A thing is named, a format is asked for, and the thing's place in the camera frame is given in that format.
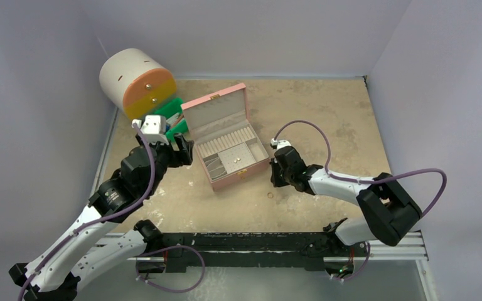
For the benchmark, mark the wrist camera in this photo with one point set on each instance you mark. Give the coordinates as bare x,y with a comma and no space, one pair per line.
277,144
151,130

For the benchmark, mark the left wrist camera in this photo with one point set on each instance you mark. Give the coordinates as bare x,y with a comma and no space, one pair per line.
151,130

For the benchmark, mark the green plastic bin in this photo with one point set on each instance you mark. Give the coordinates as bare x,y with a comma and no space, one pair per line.
173,113

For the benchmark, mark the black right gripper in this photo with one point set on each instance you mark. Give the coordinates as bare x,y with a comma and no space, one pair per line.
280,165

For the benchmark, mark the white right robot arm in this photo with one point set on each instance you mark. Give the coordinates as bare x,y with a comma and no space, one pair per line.
388,211

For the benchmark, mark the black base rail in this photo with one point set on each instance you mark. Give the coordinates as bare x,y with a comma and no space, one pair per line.
311,251

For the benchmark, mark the pink jewelry box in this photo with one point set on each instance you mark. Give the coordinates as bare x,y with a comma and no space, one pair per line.
219,125

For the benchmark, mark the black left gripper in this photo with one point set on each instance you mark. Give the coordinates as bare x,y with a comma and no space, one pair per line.
179,158

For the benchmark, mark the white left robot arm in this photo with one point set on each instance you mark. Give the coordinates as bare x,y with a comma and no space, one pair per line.
61,271

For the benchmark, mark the white cylindrical drawer cabinet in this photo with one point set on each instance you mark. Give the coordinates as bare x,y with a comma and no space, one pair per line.
136,83

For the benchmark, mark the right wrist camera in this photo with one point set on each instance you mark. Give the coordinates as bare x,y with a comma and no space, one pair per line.
277,144

